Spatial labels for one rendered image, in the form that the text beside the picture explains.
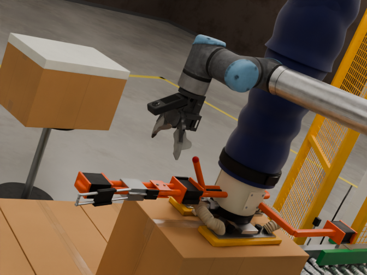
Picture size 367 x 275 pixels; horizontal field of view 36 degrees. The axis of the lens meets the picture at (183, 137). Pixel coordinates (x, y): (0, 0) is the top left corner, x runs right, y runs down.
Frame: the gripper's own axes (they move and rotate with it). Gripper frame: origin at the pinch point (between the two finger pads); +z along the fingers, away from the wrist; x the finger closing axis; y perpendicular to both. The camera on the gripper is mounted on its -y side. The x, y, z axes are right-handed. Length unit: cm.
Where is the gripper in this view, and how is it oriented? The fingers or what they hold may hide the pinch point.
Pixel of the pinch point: (161, 148)
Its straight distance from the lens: 173.5
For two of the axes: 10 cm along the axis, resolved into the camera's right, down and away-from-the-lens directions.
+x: -5.3, -4.5, 7.2
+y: 7.7, 1.1, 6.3
